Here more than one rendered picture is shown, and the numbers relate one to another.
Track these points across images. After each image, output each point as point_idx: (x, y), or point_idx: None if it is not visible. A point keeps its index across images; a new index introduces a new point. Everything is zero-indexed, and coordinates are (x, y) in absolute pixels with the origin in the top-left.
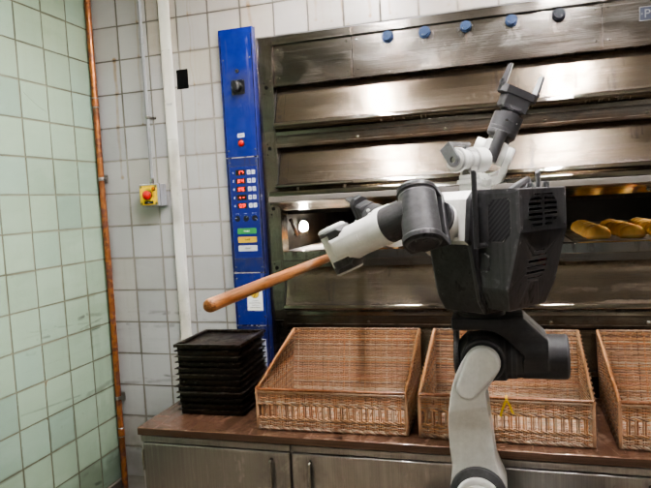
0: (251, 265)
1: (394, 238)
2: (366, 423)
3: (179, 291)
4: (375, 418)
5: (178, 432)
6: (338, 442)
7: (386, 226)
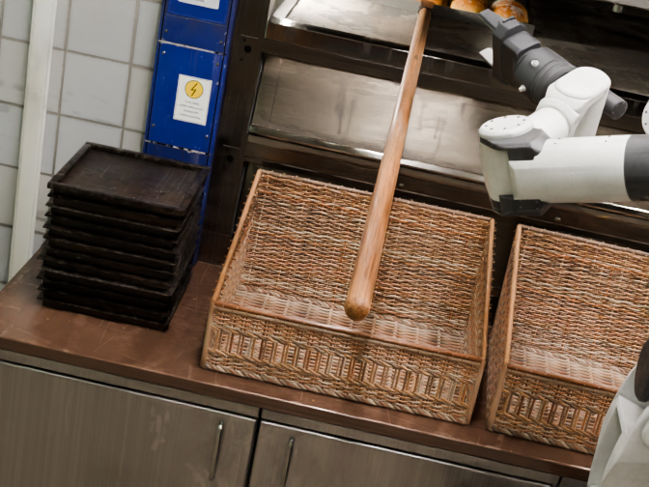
0: (198, 35)
1: (641, 199)
2: (402, 393)
3: (33, 49)
4: (419, 388)
5: (50, 351)
6: (352, 420)
7: (638, 180)
